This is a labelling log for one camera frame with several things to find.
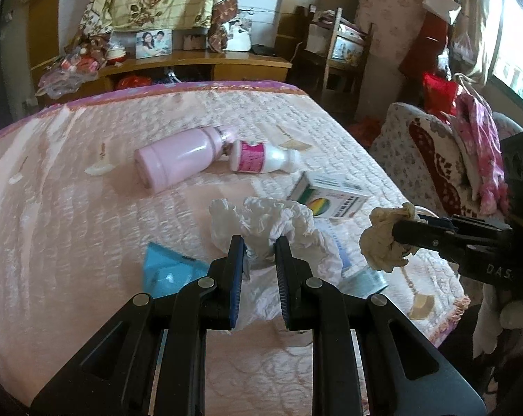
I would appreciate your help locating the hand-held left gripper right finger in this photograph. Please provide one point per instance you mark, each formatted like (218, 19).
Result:
(283, 277)

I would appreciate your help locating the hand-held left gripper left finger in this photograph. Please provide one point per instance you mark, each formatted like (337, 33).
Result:
(237, 268)

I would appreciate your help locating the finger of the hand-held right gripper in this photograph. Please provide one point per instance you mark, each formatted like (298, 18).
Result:
(430, 238)
(439, 221)

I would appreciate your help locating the cream tissue wad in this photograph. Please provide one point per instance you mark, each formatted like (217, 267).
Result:
(383, 234)

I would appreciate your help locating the white tissue wad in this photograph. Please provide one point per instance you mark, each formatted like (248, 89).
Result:
(266, 216)

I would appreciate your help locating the blue white medicine box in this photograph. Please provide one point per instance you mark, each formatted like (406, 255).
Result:
(365, 284)

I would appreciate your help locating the floral blanket covered armchair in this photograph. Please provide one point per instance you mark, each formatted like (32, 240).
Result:
(417, 156)

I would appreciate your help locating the blue plastic packet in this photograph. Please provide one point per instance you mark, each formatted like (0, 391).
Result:
(166, 268)

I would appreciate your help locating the pink floral garment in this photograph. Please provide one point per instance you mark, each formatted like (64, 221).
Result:
(478, 147)

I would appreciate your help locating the green white carton box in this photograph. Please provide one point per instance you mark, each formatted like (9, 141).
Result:
(331, 199)

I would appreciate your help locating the white pill bottle pink label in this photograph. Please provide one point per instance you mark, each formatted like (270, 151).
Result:
(261, 158)

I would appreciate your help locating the orange plastic bag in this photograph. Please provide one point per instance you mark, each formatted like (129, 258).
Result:
(365, 130)

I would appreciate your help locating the pink plastic bottle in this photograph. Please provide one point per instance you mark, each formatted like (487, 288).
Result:
(175, 160)

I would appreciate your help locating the red cushion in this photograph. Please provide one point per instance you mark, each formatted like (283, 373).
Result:
(439, 91)

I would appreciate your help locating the pink quilted bed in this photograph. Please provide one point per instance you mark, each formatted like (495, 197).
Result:
(92, 225)

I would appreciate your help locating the red hanging garment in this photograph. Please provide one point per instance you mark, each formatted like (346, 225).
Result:
(430, 43)

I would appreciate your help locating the window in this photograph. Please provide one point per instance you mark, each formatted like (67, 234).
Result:
(517, 52)

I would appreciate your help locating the wooden shelf rack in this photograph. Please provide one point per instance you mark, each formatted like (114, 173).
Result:
(328, 65)

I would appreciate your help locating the wooden headboard cabinet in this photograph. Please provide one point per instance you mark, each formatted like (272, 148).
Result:
(227, 58)

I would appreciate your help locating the red bag in cabinet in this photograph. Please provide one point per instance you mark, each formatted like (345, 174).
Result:
(133, 81)

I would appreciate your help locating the pink floral curtain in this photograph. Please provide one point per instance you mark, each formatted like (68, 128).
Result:
(387, 8)

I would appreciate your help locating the black round dish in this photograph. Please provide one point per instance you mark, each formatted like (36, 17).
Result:
(261, 49)

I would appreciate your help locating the wedding photo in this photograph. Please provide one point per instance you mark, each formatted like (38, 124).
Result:
(240, 34)

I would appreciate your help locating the framed couple photo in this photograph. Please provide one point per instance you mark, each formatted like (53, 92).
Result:
(153, 43)

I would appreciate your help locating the white red jar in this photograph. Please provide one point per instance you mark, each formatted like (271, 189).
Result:
(116, 52)

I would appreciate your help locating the pink plastic bag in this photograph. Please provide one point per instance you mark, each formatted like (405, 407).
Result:
(70, 71)

